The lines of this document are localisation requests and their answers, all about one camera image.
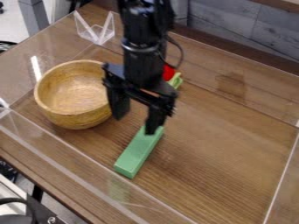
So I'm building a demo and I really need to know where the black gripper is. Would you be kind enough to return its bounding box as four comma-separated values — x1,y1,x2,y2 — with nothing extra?
102,46,177,135

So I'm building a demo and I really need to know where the green rectangular block stick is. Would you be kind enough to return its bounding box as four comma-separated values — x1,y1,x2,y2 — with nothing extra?
113,127,164,179

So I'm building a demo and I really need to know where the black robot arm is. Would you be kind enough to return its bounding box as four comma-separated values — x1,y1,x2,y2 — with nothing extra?
102,0,177,135

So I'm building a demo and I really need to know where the brown wooden bowl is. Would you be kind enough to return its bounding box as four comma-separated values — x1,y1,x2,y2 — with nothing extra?
33,59,112,130

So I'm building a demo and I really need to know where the red plush strawberry toy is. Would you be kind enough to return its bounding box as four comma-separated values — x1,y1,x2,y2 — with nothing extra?
162,65,182,89

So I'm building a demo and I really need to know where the black equipment bottom left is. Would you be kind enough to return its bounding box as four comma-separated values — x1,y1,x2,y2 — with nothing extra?
0,198,67,224

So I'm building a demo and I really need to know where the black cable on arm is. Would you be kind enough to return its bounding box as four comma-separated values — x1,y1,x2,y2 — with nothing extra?
161,34,184,70

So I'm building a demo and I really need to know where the clear acrylic corner bracket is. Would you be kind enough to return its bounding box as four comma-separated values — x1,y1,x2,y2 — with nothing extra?
73,10,114,46

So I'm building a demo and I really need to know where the clear acrylic front wall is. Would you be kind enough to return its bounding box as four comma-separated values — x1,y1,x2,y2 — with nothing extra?
0,105,196,224

